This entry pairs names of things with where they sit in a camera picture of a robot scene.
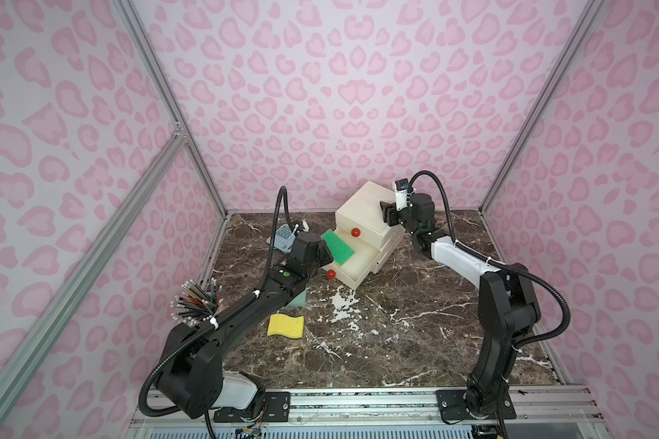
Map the cream drawer cabinet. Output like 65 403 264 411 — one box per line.
335 182 404 280

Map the green and yellow scrub sponge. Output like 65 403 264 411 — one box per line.
321 230 355 266

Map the teal sponge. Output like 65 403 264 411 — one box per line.
287 290 308 308

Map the pale yellow cellulose sponge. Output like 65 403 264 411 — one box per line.
267 314 305 339

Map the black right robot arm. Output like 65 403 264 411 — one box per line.
380 193 571 419

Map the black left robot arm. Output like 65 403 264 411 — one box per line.
137 232 333 420

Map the light blue calculator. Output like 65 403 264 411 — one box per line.
273 224 296 254

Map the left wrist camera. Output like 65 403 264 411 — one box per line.
290 219 309 238

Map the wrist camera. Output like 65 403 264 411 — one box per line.
394 179 409 211
290 219 309 238

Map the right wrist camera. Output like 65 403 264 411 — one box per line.
394 179 409 211

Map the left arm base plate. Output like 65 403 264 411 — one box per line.
212 391 291 424

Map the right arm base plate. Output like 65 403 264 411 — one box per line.
436 389 516 424

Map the aluminium mounting rail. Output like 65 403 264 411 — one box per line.
125 385 605 429

